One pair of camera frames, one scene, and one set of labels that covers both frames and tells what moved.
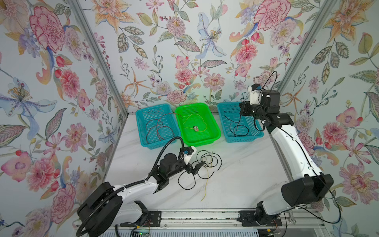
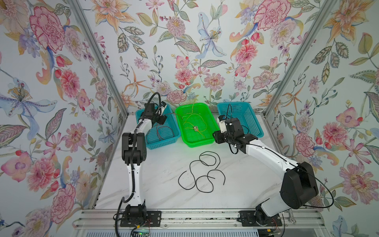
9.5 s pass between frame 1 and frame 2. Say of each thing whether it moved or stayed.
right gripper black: moved
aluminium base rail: stayed
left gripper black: moved
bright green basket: stayed
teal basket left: stayed
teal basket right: stayed
